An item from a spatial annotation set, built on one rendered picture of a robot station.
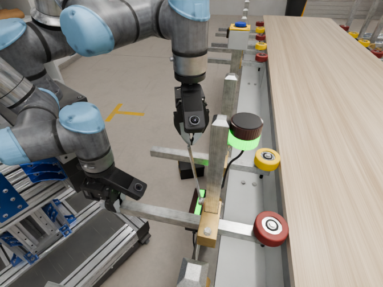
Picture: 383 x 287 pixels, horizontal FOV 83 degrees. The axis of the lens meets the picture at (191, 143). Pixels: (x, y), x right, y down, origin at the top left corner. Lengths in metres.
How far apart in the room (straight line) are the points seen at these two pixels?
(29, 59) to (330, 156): 0.97
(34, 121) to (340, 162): 0.85
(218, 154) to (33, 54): 0.61
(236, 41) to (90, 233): 1.24
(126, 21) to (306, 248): 0.60
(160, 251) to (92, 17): 1.35
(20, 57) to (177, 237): 1.25
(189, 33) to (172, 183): 1.48
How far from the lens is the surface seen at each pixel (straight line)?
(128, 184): 0.58
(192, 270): 0.32
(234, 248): 0.87
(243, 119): 0.42
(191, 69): 0.47
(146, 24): 0.48
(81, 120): 0.46
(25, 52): 0.81
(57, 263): 1.45
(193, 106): 0.48
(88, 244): 1.43
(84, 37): 0.41
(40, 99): 0.60
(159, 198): 1.73
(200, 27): 0.45
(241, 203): 0.97
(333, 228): 0.67
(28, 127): 0.51
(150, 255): 1.54
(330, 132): 0.98
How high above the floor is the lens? 1.40
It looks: 41 degrees down
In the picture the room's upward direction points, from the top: straight up
